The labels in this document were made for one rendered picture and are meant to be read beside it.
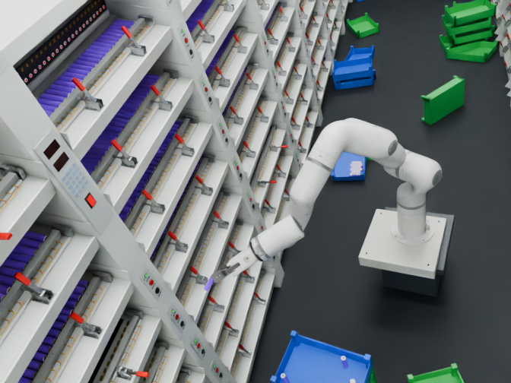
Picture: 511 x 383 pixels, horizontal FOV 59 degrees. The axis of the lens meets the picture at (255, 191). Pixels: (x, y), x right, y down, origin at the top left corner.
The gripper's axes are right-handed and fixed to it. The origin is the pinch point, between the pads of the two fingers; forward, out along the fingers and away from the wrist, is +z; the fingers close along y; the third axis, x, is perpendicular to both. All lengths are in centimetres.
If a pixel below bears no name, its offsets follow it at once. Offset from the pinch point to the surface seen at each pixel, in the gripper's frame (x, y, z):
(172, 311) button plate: -0.6, -12.3, 15.0
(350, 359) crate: -53, 17, -18
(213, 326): -17.4, 19.8, 21.2
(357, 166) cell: -4, 144, -59
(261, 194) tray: 15, 73, -13
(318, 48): 84, 216, -86
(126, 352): -1.7, -28.5, 24.8
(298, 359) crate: -44.2, 18.5, -0.4
